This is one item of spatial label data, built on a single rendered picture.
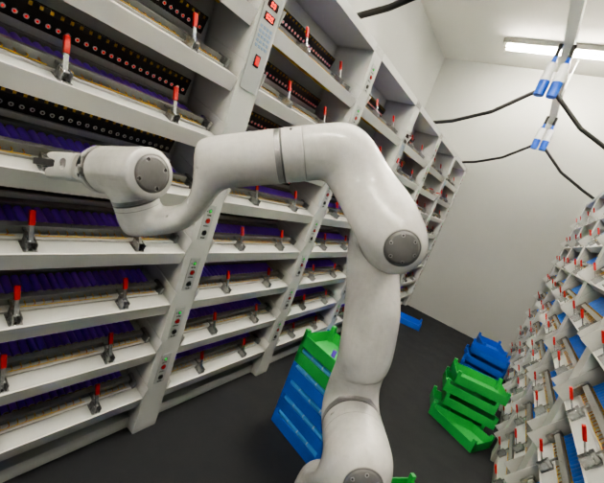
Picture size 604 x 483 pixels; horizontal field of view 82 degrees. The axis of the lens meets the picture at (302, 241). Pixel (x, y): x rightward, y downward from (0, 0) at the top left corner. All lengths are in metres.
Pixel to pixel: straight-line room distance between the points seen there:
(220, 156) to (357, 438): 0.51
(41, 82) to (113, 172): 0.34
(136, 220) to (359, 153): 0.38
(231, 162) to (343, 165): 0.17
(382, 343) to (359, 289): 0.10
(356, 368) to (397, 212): 0.29
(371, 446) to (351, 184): 0.43
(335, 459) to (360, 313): 0.24
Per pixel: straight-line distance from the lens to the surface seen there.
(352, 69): 1.81
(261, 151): 0.56
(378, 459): 0.67
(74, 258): 1.04
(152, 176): 0.61
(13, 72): 0.90
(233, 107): 1.16
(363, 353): 0.63
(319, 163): 0.56
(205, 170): 0.58
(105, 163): 0.64
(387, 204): 0.52
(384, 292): 0.63
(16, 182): 0.94
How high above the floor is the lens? 1.11
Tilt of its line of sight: 11 degrees down
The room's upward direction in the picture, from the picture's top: 20 degrees clockwise
